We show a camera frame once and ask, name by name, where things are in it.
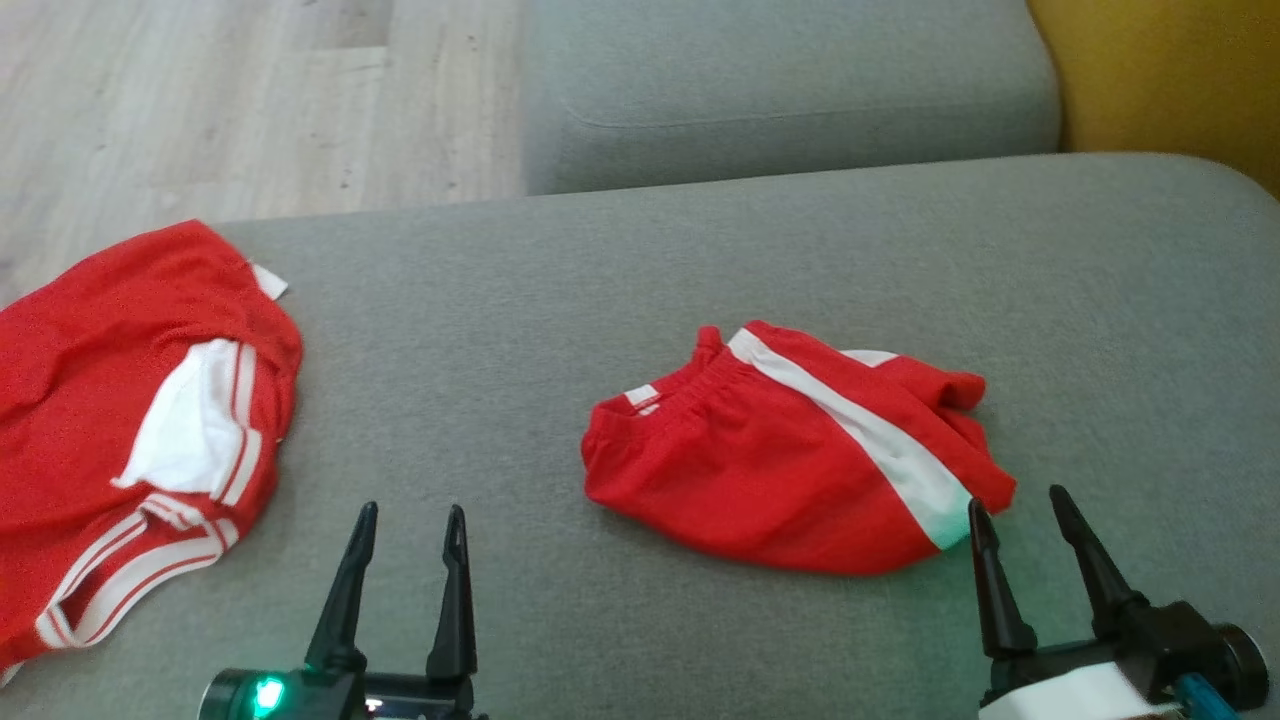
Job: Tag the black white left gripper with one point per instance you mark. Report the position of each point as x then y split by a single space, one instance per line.
320 698

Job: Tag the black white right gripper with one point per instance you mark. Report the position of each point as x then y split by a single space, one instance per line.
1090 690

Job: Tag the red white basketball jersey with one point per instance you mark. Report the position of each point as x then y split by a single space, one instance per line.
80 400

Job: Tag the blue right wrist connector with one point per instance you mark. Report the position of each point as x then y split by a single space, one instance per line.
1205 697

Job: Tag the red shorts with white stripe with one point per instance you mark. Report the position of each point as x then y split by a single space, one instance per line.
740 470

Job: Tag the large grey sofa seat cushion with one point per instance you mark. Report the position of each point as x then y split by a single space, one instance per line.
640 260

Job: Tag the yellow upholstered panel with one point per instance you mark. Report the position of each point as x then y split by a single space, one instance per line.
1170 80

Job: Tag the small grey sofa section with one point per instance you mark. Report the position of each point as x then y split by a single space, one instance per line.
780 80

